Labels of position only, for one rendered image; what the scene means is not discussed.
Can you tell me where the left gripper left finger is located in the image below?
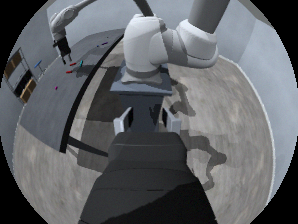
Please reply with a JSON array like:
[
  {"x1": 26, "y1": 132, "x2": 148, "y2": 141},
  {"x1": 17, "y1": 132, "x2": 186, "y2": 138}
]
[{"x1": 113, "y1": 108, "x2": 133, "y2": 135}]

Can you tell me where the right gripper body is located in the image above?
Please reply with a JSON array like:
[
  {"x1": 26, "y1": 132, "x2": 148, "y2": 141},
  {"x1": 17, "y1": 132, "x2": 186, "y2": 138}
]
[{"x1": 53, "y1": 30, "x2": 71, "y2": 57}]

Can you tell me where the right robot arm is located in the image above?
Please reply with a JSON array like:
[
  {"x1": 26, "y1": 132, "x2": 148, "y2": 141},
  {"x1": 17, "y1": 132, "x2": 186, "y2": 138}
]
[{"x1": 49, "y1": 0, "x2": 158, "y2": 35}]

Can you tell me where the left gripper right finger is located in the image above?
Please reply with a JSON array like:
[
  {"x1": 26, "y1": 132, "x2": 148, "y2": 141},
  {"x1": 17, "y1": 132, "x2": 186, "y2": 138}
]
[{"x1": 162, "y1": 108, "x2": 182, "y2": 136}]

